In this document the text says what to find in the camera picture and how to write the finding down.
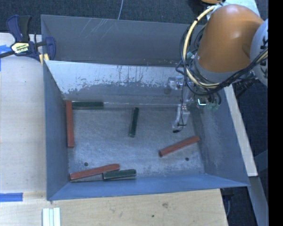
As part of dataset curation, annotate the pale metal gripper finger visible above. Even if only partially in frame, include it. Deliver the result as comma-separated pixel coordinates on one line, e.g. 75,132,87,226
182,105,191,127
172,104,183,130

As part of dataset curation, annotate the red-brown flat block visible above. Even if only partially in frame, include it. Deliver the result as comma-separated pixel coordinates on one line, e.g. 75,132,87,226
65,99,75,148
69,163,121,182
158,135,201,158

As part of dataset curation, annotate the dark green flat block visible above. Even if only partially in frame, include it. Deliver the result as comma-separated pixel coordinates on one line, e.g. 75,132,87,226
128,107,140,138
103,169,137,181
72,101,104,110

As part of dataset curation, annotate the grey metal bin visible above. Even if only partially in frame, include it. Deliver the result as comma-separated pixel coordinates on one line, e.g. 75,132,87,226
40,14,251,201

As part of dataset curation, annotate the pale wood board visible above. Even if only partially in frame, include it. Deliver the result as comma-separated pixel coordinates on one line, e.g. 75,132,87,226
0,55,48,194

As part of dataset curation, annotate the black cylinder on white bracket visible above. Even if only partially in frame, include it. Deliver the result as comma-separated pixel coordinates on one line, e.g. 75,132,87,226
233,71,259,92

